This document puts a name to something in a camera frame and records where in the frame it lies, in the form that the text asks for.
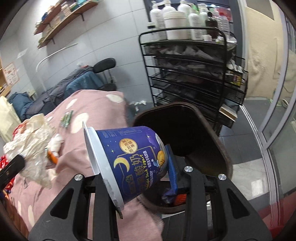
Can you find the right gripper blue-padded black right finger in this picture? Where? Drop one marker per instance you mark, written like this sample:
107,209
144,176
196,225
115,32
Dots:
233,216

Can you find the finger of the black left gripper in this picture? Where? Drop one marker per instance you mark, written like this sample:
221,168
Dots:
11,170

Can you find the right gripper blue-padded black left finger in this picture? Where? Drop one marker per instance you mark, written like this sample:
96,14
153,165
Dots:
66,218

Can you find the beige paper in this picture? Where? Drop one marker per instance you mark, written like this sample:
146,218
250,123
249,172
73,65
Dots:
34,140

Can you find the blue yogurt cup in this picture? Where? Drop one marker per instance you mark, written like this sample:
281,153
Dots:
130,160

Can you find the dark brown trash bin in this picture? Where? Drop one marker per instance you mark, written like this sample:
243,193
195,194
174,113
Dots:
190,136

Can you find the green snack wrapper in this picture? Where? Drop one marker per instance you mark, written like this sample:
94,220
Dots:
66,118

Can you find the pink polka dot blanket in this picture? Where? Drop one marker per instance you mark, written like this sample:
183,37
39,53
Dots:
99,109

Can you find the glass sliding door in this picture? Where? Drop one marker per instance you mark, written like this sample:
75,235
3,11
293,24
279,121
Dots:
269,46

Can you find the blue grey bedding pile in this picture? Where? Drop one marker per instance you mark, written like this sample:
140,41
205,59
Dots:
79,79

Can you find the black stool backrest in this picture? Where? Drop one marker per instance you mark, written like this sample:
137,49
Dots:
103,65

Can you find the dark brown bottle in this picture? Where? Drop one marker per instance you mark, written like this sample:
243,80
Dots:
211,22

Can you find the large white tub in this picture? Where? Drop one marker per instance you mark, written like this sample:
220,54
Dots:
176,19

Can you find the black wire shelf cart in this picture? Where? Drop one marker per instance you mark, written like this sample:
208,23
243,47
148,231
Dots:
196,65

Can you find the wooden wall shelf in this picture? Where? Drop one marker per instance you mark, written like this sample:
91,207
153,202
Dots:
58,17

